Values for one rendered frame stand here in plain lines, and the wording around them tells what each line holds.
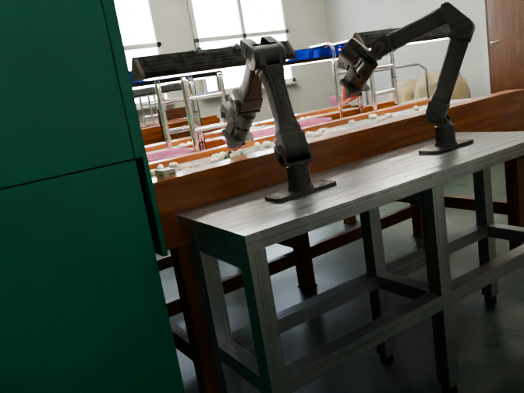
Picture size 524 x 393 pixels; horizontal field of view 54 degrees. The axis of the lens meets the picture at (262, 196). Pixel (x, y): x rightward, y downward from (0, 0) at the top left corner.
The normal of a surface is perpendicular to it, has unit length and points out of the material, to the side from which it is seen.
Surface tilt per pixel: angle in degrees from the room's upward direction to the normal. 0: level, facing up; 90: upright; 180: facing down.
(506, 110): 90
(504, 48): 90
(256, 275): 90
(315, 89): 90
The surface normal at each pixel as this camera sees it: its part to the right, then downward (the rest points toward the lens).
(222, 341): 0.54, 0.10
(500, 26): -0.83, 0.25
